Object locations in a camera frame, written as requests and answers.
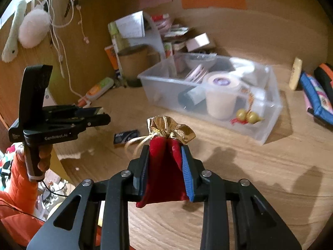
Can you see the brown paper cup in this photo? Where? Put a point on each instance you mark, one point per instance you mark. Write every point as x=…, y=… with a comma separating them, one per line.
x=134, y=62

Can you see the orange booklet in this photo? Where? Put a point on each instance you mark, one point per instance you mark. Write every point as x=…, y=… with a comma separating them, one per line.
x=112, y=60

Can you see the pale green plush stick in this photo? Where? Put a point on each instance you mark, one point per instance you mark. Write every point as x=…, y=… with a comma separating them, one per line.
x=11, y=36

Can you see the orange green tube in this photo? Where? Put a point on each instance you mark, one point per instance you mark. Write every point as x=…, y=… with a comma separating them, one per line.
x=97, y=89

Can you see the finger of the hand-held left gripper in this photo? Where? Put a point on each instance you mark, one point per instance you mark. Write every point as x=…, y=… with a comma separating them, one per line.
x=70, y=110
x=96, y=121

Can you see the clear plastic bowl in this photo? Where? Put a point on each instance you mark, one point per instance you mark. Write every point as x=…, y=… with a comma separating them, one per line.
x=200, y=61

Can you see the pink flat case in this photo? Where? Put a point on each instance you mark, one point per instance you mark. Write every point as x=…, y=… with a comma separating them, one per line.
x=309, y=105

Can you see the black orange round case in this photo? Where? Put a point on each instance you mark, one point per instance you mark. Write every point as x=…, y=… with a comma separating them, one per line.
x=325, y=79

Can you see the small white pink box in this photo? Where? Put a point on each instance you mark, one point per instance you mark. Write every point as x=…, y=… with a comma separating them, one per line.
x=197, y=42

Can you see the person's left forearm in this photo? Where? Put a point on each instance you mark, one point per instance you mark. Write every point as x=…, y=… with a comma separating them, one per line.
x=18, y=195

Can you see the wooden desktop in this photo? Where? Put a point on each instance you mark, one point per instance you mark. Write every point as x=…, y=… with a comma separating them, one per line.
x=260, y=187

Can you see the gold bells ornament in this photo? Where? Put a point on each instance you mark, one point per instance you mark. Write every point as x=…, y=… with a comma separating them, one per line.
x=247, y=116

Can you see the small black card box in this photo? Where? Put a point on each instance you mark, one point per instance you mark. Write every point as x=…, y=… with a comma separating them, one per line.
x=126, y=138

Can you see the fluffy white pompom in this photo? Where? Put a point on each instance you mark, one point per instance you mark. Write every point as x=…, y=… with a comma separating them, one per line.
x=33, y=28

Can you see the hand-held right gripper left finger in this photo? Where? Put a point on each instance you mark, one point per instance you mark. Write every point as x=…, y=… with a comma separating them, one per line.
x=141, y=172

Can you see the pale yellow tube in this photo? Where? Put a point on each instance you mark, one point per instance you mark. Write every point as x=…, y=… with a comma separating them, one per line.
x=296, y=74

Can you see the blue zip pouch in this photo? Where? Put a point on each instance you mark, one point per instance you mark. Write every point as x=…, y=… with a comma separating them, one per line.
x=321, y=101

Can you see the white file holder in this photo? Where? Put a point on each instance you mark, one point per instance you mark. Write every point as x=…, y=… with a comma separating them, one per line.
x=154, y=36

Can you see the person's left hand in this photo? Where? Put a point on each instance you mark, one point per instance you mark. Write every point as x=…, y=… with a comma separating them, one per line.
x=46, y=156

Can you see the pile of snack packets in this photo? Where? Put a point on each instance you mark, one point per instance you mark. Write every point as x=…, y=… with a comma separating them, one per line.
x=169, y=31

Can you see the clear plastic storage box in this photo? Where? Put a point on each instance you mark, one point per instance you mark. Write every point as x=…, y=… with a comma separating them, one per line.
x=260, y=125

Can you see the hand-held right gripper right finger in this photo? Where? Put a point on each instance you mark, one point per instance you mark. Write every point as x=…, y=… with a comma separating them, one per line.
x=187, y=177

